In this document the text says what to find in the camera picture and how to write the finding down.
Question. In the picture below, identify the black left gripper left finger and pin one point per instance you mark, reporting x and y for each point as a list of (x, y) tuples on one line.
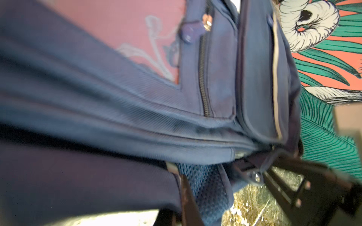
[(166, 218)]

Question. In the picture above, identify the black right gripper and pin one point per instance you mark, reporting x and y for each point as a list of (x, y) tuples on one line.
[(325, 197)]

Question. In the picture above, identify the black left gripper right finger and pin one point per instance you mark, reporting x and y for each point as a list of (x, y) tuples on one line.
[(190, 212)]

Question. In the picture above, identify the navy blue school backpack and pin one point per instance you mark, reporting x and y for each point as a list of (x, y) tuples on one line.
[(105, 104)]

